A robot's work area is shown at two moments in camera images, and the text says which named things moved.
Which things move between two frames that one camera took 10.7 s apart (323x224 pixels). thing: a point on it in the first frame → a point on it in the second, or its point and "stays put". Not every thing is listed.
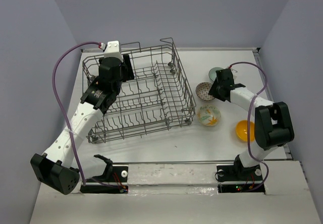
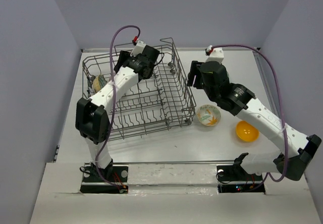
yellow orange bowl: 241,130 stays put
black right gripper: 213,91 → 195,69
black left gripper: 127,69 → 123,56
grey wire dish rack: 158,98 stays put
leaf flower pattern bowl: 209,115 stays put
